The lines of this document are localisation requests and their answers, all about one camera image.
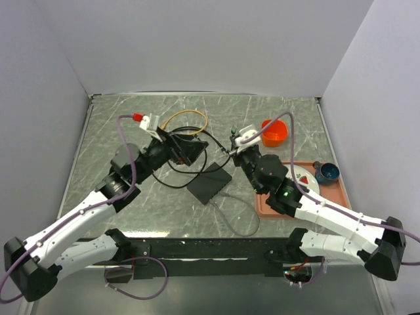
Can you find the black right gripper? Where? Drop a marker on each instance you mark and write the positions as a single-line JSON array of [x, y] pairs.
[[236, 157]]

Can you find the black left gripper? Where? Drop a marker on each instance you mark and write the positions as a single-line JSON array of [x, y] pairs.
[[180, 148]]

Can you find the black network switch box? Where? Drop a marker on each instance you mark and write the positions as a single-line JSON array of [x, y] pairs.
[[209, 183]]

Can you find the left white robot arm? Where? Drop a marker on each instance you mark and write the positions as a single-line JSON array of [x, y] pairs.
[[36, 264]]

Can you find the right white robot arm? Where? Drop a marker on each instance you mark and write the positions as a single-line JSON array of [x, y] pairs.
[[377, 244]]

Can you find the orange plastic cup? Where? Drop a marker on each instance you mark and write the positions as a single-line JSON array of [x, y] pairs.
[[275, 135]]

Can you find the white watermelon pattern plate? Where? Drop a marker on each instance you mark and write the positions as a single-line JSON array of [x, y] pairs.
[[306, 178]]

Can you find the blue ceramic mug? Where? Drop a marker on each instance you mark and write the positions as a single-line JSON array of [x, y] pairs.
[[326, 173]]

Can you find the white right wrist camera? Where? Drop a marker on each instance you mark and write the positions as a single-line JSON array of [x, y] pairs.
[[246, 137]]

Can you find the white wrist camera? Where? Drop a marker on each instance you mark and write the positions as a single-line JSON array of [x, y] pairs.
[[150, 124], [246, 137]]

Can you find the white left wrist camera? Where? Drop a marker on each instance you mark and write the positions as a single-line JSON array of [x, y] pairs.
[[150, 124]]

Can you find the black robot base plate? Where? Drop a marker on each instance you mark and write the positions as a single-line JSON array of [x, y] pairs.
[[214, 256]]

